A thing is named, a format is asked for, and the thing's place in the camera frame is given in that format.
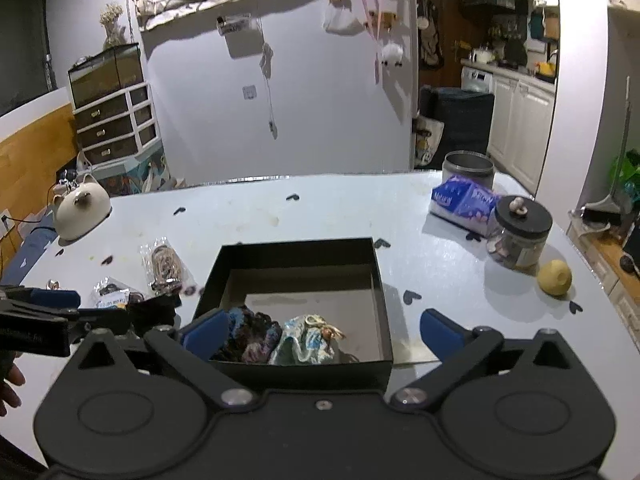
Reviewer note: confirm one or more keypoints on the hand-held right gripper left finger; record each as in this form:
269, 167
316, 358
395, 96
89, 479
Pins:
207, 332

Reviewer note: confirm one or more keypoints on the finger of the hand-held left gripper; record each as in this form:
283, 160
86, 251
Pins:
55, 297
100, 316

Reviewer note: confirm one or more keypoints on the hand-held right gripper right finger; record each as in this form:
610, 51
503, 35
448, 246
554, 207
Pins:
440, 332

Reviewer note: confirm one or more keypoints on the black cardboard box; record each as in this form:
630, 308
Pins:
300, 257

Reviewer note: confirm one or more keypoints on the person's left hand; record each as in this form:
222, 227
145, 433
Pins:
10, 385

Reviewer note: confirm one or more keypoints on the dark crocheted scrunchie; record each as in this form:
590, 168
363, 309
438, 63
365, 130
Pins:
255, 335

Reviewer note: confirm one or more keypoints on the blue star cloth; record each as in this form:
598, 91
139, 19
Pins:
27, 255

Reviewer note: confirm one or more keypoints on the cream cat-shaped ceramic jar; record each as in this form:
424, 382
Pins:
82, 215

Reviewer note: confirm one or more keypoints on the light blue scrunchie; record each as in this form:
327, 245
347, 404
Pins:
300, 345

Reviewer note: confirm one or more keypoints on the yellow lemon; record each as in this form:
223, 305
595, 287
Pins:
555, 277

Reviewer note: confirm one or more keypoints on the blue tissue pack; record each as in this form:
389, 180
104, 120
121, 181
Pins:
460, 200

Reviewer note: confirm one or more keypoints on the glass jar with black lid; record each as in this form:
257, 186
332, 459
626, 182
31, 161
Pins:
522, 222

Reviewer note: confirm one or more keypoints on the patterned bag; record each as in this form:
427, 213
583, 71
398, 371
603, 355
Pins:
135, 177

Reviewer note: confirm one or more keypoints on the round metal tin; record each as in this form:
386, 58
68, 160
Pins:
467, 167

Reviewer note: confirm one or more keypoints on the white drawer cabinet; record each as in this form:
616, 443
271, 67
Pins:
112, 125

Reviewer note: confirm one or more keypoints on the printed tote bag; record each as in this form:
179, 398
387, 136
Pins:
427, 142

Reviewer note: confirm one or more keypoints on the dark wicker chair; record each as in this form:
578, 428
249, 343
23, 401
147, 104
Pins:
465, 120

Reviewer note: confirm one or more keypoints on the white kitchen cabinet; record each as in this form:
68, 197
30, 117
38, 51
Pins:
520, 125

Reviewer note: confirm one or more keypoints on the glass terrarium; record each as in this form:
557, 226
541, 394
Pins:
105, 72

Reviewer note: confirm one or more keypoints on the green plant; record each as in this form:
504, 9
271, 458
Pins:
625, 170

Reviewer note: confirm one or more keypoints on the white washing machine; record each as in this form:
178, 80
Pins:
475, 80

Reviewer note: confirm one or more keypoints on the white kettle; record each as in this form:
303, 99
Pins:
482, 55

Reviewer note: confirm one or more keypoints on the dried flower bunch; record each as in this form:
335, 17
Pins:
112, 22

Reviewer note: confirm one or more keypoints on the white plush sheep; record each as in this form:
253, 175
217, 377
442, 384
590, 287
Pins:
391, 54

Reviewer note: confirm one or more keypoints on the yellow kitchen container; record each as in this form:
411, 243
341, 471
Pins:
546, 69

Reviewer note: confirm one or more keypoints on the pink ribbon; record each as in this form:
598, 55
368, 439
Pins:
372, 15

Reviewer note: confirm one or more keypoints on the white hanging bag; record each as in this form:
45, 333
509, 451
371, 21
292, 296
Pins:
342, 22

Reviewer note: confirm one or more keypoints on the white wall outlet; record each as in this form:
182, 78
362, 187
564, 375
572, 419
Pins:
4, 221

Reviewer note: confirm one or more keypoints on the white wall socket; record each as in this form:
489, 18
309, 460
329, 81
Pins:
249, 92

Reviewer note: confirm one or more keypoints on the white wall label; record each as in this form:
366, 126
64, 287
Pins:
234, 25

